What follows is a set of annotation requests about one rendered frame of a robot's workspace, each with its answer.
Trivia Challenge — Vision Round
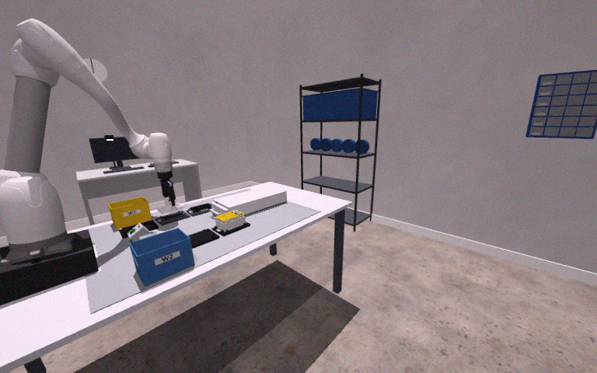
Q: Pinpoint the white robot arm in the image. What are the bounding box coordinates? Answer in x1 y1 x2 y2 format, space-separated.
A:
0 19 173 266

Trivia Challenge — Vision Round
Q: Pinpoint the grey bench mat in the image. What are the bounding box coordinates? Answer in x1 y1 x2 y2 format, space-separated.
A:
86 189 321 315

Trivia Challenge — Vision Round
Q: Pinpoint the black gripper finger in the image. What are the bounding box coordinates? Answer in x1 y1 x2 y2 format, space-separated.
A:
163 181 176 211
160 180 170 206

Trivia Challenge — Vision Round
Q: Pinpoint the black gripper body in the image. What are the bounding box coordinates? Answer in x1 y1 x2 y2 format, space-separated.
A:
157 171 173 187

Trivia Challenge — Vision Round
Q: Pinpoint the blue bin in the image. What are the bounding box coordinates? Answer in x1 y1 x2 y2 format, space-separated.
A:
129 228 195 287

